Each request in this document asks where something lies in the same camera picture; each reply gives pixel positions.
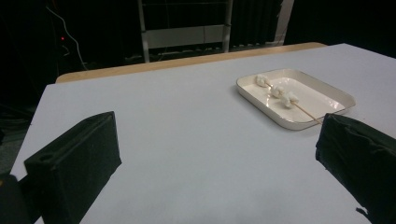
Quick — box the white cable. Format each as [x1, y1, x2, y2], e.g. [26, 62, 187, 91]
[46, 6, 90, 71]

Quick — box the white rectangular tray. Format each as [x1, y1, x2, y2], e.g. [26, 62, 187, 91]
[235, 68, 357, 132]

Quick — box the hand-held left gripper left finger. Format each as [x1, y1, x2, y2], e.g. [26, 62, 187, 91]
[23, 110, 122, 224]

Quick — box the metal stand frame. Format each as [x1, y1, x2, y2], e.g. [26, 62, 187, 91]
[136, 0, 234, 63]

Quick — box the wooden skewer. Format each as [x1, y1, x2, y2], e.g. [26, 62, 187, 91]
[264, 81, 323, 125]

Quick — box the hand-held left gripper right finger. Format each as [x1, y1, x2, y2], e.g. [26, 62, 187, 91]
[315, 112, 396, 224]

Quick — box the white marshmallow piece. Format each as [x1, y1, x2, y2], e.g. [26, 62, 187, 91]
[255, 74, 271, 88]
[270, 85, 286, 99]
[280, 91, 300, 109]

